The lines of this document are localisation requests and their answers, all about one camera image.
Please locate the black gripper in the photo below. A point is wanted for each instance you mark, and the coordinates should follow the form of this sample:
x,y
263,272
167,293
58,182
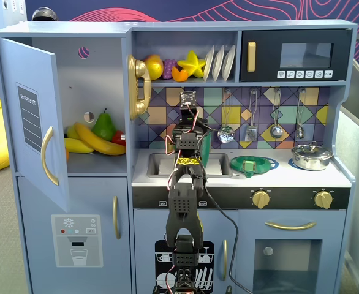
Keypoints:
x,y
187,117

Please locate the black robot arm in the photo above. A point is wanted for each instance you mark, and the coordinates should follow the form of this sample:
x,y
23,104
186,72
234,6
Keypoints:
x,y
182,202

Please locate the blue cabinet door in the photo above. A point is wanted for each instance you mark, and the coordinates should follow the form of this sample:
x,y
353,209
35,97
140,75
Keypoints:
x,y
14,67

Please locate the gold toy faucet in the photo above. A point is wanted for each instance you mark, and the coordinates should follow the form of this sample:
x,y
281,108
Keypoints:
x,y
169,147

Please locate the metal toy skimmer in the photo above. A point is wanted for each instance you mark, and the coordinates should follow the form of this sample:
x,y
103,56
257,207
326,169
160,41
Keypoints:
x,y
226,134

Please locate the orange toy fruit slice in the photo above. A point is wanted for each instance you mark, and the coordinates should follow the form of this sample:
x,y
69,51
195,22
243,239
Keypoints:
x,y
178,76

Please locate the grey toy sink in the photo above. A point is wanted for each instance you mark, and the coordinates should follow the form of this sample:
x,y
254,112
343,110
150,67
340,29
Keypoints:
x,y
153,165

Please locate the yellow toy starfruit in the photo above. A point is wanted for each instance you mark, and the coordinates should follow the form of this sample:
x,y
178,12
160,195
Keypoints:
x,y
193,65

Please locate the purple toy grapes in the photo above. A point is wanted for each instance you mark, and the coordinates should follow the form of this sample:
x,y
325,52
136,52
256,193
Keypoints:
x,y
168,69

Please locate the metal toy slotted spatula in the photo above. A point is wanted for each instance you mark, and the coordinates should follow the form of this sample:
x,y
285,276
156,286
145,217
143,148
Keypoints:
x,y
250,133

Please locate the gold toy telephone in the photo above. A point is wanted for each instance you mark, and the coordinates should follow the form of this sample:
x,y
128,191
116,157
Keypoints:
x,y
135,92

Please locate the white toy plate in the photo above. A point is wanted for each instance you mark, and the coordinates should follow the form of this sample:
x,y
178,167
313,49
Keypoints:
x,y
208,64
217,64
228,62

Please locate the yellow red toy mango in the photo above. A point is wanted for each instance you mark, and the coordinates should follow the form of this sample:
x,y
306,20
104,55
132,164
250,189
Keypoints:
x,y
155,67

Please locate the red toy pepper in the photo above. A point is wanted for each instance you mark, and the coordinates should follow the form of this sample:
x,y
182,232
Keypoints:
x,y
118,137

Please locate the green printed lid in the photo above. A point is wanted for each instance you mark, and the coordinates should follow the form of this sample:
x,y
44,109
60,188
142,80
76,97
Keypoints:
x,y
263,163

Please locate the green toy pear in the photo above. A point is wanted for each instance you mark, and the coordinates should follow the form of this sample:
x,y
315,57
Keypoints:
x,y
103,125

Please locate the metal toy ladle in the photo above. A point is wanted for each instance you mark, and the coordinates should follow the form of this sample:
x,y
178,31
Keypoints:
x,y
276,131

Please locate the large yellow toy banana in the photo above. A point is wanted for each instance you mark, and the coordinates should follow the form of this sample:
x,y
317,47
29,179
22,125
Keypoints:
x,y
100,144

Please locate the gold stove knob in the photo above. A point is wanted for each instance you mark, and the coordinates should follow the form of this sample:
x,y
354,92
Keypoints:
x,y
323,199
261,199

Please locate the black microwave door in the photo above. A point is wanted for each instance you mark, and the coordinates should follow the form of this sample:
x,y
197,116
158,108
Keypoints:
x,y
265,55

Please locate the metal toy spoon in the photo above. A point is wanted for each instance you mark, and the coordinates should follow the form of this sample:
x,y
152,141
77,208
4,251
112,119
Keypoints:
x,y
300,132

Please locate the yellow toy lemon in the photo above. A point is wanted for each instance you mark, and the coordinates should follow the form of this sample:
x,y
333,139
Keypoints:
x,y
71,132

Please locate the steel toy pot with lid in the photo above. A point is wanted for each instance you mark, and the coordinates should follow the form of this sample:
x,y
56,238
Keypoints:
x,y
311,157

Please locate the blue fridge door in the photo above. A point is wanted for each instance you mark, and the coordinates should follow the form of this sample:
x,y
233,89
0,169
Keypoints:
x,y
75,196

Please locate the blue toy kitchen unit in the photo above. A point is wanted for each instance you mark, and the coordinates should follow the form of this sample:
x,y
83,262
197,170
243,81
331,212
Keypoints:
x,y
75,29

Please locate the black helmet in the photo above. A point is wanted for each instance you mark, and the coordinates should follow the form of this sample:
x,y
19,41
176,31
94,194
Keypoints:
x,y
44,13

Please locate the blue oven door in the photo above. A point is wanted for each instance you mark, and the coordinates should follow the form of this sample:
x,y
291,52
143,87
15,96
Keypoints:
x,y
332,245

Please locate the small wrist camera board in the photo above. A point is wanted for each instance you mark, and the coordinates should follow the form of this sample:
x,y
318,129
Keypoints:
x,y
188,98

